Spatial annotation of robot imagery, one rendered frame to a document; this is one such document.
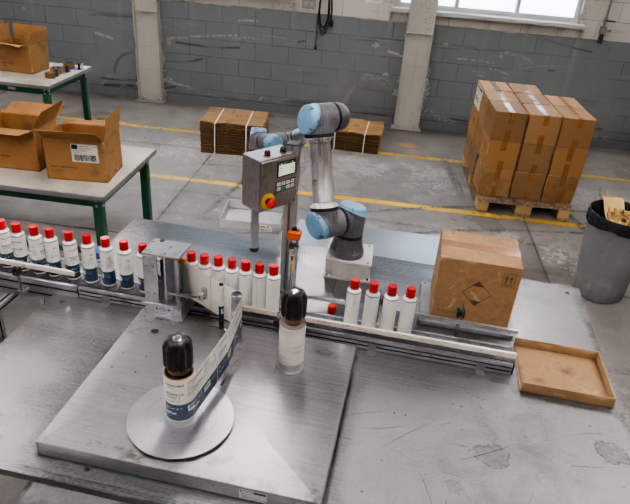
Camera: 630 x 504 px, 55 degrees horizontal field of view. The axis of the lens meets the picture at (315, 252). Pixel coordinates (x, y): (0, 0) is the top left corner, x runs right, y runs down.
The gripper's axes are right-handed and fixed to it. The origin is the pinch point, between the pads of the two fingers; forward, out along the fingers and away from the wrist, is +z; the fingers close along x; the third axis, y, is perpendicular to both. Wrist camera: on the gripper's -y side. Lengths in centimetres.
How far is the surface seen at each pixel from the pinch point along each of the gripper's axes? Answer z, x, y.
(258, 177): -21, 79, -19
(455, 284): 13, 48, -91
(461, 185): 5, -326, -122
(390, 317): 23, 69, -69
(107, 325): 39, 79, 32
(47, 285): 32, 67, 64
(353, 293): 16, 70, -55
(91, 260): 20, 67, 46
